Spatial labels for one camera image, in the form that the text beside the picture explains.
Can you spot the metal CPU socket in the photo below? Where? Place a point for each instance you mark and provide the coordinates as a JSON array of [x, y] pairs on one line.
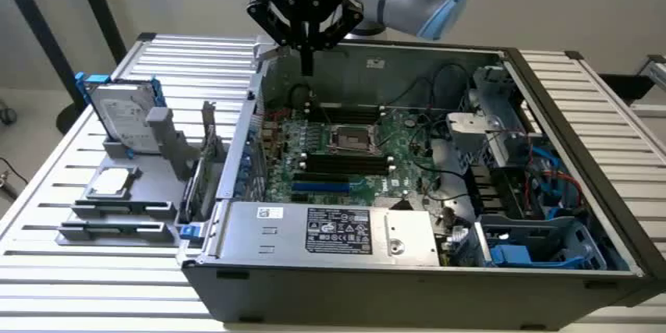
[[351, 139]]

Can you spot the silver CPU chip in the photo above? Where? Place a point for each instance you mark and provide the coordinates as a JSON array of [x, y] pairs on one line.
[[111, 181]]

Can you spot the black RAM slot bank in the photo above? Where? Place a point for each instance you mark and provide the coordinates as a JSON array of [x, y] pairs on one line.
[[350, 114], [347, 162]]

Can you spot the silver hard disk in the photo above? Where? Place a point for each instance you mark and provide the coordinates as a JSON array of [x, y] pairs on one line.
[[121, 114]]

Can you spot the black expansion slot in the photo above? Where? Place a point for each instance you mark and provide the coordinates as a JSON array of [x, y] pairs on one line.
[[327, 177]]

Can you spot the grey metal disk bay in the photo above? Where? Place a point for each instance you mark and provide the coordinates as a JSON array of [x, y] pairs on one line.
[[489, 134]]

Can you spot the blue disk caddy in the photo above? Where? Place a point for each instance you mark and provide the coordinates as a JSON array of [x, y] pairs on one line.
[[83, 91]]

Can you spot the green motherboard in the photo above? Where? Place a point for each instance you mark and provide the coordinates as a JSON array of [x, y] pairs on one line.
[[400, 177]]

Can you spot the blue expansion slot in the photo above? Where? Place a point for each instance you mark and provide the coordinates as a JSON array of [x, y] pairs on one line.
[[319, 187]]

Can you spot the black metal stand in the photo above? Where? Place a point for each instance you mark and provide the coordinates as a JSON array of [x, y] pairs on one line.
[[47, 36]]

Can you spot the grey parts rack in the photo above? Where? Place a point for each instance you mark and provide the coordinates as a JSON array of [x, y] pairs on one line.
[[156, 177]]

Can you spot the silver power supply unit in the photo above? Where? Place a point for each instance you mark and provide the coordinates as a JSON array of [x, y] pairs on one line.
[[291, 235]]

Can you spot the blue case latch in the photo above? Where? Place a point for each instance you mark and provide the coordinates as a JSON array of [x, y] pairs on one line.
[[190, 231]]

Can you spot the blue plastic drive cage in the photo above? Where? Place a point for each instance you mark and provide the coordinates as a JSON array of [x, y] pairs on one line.
[[541, 239]]

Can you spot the open black PC case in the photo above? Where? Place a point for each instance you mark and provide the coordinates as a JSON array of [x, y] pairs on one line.
[[395, 294]]

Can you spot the graphics card with metal bracket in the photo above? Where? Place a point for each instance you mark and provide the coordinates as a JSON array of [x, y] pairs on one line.
[[208, 153]]

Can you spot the aluminium frame profile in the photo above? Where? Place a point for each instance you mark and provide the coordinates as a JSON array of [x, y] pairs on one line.
[[650, 71]]

